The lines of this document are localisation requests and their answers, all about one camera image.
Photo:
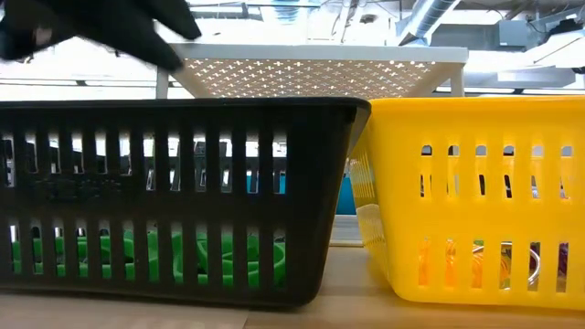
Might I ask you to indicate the silver ventilation duct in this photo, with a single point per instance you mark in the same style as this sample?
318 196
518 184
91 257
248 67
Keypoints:
427 18

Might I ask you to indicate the white perforated metal shelf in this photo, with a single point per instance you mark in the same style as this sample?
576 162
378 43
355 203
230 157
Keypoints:
320 52

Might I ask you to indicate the orange spiral wrist coil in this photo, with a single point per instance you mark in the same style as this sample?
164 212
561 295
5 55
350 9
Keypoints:
423 265

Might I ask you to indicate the yellow slotted plastic basket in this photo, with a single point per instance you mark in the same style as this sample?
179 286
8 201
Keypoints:
480 123

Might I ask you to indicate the black slotted plastic basket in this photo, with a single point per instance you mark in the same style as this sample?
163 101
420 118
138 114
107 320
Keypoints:
320 183

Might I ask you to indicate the grey ceiling air unit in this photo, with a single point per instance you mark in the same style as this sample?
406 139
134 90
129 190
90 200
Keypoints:
480 35

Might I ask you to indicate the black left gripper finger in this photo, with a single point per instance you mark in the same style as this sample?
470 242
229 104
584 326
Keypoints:
137 41
173 18

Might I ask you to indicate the purple spiral wrist coil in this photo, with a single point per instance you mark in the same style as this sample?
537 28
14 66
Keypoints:
562 262

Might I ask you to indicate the blue plastic bin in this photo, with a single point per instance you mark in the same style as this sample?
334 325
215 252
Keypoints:
346 196

